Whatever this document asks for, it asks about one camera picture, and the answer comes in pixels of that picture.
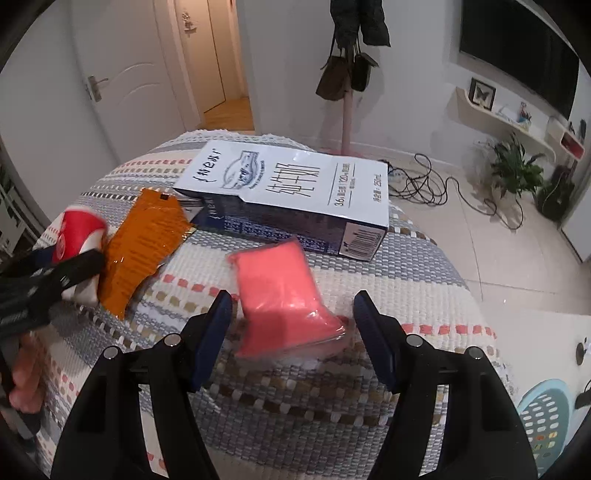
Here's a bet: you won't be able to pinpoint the red white paper cup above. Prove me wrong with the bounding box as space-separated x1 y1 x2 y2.
35 204 108 307

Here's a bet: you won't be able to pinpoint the orange snack wrapper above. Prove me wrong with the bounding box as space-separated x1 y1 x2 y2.
98 189 191 320

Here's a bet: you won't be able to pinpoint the pink plastic packet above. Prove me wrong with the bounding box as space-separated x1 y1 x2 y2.
228 238 349 360

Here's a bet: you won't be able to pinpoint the white blue milk carton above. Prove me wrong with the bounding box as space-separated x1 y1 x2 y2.
174 140 389 261

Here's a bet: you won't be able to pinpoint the light blue trash basket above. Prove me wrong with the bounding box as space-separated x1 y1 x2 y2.
517 379 590 479

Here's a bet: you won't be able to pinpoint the left hand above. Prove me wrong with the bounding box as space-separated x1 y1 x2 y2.
9 333 45 414

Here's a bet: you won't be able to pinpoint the white refrigerator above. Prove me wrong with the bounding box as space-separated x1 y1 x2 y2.
561 168 591 262

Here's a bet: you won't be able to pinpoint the black guitar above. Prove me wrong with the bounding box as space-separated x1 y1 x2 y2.
536 165 575 222

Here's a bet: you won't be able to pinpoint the green potted plant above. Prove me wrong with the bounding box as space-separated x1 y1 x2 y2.
483 133 545 200

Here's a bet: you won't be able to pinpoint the red white cubby box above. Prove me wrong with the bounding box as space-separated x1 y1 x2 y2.
546 117 585 161

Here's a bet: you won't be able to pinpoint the framed butterfly picture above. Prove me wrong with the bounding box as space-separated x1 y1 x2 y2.
468 78 496 111

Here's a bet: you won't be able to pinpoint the brown hanging bag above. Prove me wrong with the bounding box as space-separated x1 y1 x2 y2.
315 44 349 102

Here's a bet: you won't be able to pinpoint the pink coat stand pole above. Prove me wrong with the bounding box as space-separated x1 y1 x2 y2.
341 87 353 156

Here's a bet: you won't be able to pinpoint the small black hanging bag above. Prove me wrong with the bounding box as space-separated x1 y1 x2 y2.
351 43 380 92

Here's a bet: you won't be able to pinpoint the black hanging coat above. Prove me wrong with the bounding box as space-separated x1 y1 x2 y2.
329 0 391 49

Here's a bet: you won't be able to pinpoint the white door with handle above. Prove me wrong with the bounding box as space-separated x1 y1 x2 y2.
70 1 185 163

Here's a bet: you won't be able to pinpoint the black floor cables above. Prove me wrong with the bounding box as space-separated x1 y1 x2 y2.
386 151 528 232

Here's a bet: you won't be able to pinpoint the white lower wall shelf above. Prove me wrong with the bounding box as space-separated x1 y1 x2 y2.
456 87 556 163

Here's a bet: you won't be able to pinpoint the black wall television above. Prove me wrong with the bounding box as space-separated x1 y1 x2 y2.
460 0 579 118

